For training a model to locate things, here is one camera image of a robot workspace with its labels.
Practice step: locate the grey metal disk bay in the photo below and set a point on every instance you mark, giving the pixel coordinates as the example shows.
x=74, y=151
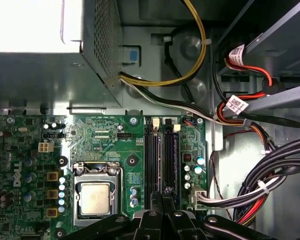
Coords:
x=285, y=37

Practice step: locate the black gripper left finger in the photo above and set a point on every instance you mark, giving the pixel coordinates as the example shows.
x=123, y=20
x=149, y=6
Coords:
x=150, y=225

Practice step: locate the CPU socket with silver CPU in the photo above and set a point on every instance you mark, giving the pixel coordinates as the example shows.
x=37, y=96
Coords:
x=95, y=197

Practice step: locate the green Dell motherboard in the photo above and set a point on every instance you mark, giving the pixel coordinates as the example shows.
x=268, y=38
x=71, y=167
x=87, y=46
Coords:
x=100, y=140

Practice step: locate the blue release tab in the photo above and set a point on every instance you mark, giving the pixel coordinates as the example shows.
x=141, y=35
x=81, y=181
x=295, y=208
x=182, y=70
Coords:
x=133, y=55

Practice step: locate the black RAM slot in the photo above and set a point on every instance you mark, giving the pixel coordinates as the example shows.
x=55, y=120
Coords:
x=150, y=162

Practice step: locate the black open PC case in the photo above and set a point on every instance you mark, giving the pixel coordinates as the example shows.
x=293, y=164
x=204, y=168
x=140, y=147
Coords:
x=145, y=50

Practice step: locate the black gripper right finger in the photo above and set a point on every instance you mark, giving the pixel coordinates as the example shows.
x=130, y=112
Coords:
x=180, y=225

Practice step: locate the grey power supply unit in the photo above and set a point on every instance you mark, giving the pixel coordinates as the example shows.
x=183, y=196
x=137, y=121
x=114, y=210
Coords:
x=52, y=80

